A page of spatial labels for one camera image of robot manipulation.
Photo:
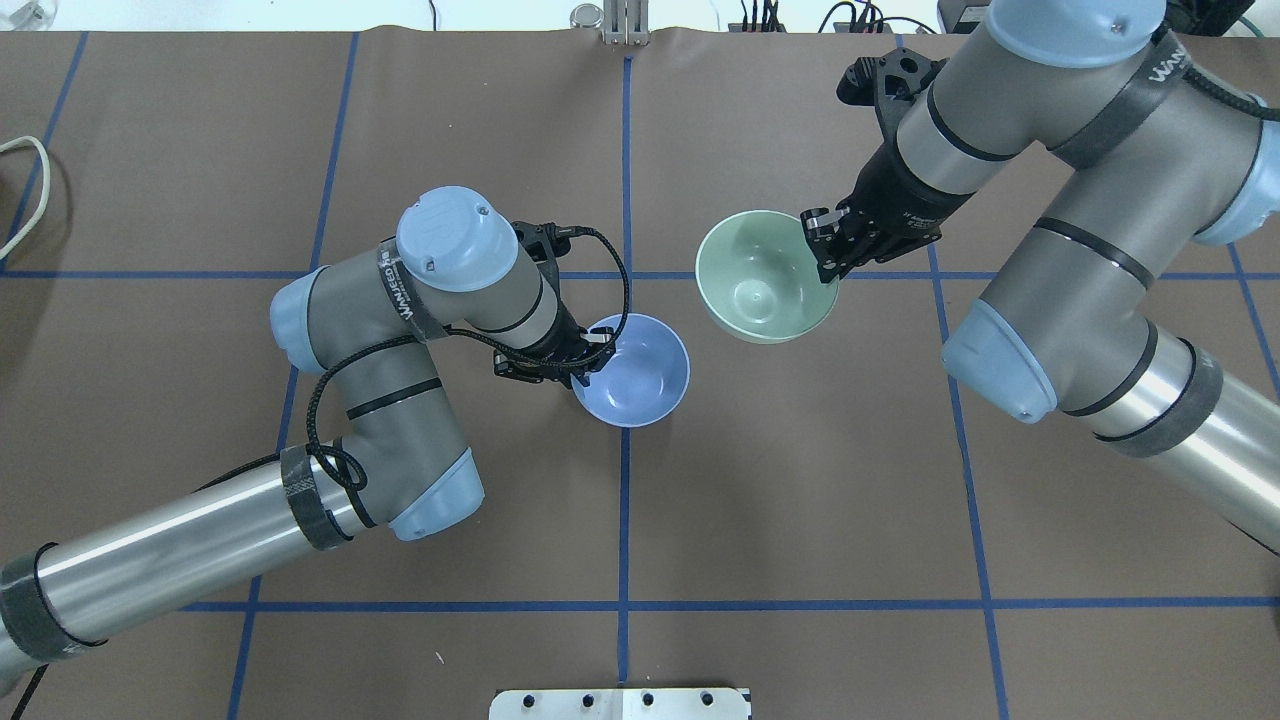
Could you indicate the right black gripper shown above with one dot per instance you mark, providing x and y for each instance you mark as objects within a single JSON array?
[{"x": 893, "y": 196}]

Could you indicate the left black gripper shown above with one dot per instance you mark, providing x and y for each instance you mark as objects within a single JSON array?
[{"x": 562, "y": 346}]

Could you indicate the blue bowl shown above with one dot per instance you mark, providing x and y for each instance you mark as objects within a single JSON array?
[{"x": 645, "y": 380}]

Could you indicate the green bowl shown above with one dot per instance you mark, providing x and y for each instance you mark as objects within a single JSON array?
[{"x": 758, "y": 280}]

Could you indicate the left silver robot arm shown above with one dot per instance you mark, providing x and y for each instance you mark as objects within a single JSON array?
[{"x": 382, "y": 445}]

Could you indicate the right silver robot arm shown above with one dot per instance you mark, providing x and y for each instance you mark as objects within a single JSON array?
[{"x": 1161, "y": 154}]

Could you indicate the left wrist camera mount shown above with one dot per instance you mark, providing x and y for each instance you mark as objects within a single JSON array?
[{"x": 545, "y": 244}]

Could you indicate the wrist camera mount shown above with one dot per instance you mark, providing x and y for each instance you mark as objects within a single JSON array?
[
  {"x": 545, "y": 244},
  {"x": 891, "y": 84}
]

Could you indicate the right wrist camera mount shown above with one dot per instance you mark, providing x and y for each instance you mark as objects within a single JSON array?
[{"x": 891, "y": 84}]

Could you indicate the aluminium frame post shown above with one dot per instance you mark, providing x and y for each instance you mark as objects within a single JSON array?
[{"x": 618, "y": 22}]

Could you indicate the white pedestal column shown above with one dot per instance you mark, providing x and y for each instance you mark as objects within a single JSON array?
[{"x": 623, "y": 703}]

